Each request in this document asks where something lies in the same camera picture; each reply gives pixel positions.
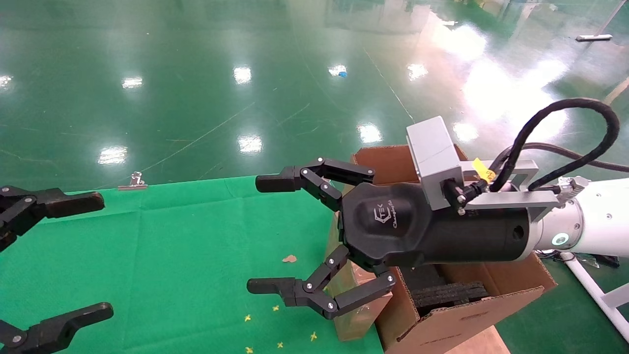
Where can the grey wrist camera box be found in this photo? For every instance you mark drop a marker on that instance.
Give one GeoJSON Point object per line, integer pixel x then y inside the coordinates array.
{"type": "Point", "coordinates": [435, 157]}

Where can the beige board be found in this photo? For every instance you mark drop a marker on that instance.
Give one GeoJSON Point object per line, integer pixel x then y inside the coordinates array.
{"type": "Point", "coordinates": [479, 344]}

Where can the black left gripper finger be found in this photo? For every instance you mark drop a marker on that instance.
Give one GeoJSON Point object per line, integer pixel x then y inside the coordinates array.
{"type": "Point", "coordinates": [54, 329]}
{"type": "Point", "coordinates": [59, 202]}

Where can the green table cloth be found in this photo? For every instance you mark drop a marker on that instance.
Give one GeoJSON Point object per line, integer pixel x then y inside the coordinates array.
{"type": "Point", "coordinates": [172, 255]}

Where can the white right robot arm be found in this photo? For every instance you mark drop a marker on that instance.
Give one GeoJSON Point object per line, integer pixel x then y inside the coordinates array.
{"type": "Point", "coordinates": [599, 216]}

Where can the silver metal binder clip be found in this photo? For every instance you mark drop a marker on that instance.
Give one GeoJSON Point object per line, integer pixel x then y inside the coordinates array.
{"type": "Point", "coordinates": [133, 183]}

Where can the large open cardboard carton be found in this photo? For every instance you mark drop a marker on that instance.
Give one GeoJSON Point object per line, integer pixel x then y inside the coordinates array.
{"type": "Point", "coordinates": [462, 319]}

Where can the brown cardboard scrap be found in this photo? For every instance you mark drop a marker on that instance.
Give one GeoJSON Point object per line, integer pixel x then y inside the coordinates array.
{"type": "Point", "coordinates": [290, 258]}

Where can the black foam block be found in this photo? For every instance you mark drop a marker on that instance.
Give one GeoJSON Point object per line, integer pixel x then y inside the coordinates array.
{"type": "Point", "coordinates": [447, 295]}

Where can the white table leg frame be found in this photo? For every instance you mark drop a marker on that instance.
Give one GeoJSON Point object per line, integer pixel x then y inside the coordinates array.
{"type": "Point", "coordinates": [594, 292]}

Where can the grey metal camera bracket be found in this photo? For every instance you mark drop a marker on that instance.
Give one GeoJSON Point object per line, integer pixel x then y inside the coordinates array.
{"type": "Point", "coordinates": [511, 200]}

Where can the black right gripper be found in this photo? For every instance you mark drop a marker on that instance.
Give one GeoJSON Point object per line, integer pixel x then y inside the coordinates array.
{"type": "Point", "coordinates": [442, 236]}

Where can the white bar on floor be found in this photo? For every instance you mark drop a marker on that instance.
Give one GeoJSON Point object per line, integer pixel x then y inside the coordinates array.
{"type": "Point", "coordinates": [594, 37]}

